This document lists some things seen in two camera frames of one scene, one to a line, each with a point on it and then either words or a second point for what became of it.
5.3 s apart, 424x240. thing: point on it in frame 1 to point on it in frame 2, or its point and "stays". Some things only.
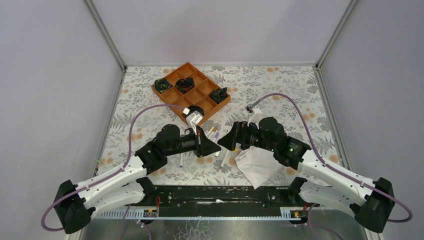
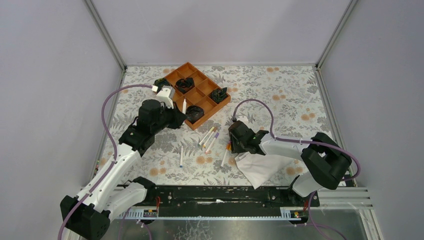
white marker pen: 225,158 stays
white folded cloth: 259,166 stays
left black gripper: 199,141 to 178,117
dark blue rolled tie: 193,108 stays
